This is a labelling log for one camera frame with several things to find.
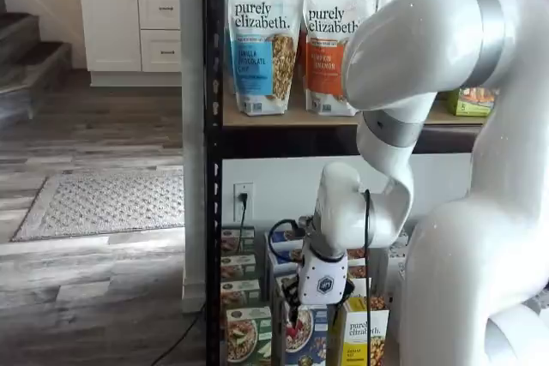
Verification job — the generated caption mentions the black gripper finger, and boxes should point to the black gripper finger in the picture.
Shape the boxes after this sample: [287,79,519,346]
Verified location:
[338,279,357,311]
[281,273,304,333]

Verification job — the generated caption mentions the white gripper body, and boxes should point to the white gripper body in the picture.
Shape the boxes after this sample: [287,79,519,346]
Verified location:
[297,248,349,307]

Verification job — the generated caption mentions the yellow purely elizabeth box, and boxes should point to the yellow purely elizabeth box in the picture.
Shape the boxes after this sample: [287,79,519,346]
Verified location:
[346,248,369,267]
[332,296,390,366]
[347,265,372,298]

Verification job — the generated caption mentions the green apple cinnamon oatmeal box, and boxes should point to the green apple cinnamon oatmeal box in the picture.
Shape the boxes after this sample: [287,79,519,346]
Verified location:
[220,225,256,258]
[220,279,262,311]
[226,306,275,366]
[220,254,257,284]

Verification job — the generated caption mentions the green Bobo's apple pie box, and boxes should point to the green Bobo's apple pie box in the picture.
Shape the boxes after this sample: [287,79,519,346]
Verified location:
[445,87,501,117]

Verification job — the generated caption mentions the grey patterned floor rug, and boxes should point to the grey patterned floor rug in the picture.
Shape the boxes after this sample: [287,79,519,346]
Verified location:
[11,168,185,242]

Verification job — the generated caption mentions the orange purely elizabeth granola bag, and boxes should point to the orange purely elizabeth granola bag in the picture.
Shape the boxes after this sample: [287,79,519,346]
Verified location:
[302,0,379,117]
[297,31,308,104]

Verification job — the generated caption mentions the black metal shelving rack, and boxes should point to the black metal shelving rack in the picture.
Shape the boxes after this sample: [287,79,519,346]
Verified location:
[201,0,488,366]

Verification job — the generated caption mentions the blue purely elizabeth granola bag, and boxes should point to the blue purely elizabeth granola bag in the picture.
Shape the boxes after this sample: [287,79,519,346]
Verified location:
[226,0,306,117]

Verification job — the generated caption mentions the white kitchen cabinet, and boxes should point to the white kitchen cabinet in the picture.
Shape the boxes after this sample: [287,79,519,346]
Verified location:
[76,0,184,87]

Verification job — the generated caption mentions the dark wooden stairs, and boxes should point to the dark wooden stairs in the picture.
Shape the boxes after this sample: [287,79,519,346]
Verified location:
[0,0,72,127]

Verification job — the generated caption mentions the white wall outlet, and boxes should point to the white wall outlet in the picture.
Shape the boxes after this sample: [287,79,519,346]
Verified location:
[233,182,255,221]

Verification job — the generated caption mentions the black power plug cable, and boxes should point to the black power plug cable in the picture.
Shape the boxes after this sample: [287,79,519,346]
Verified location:
[238,193,250,255]

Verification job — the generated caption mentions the black floor cable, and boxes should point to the black floor cable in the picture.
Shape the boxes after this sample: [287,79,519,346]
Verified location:
[149,301,207,366]

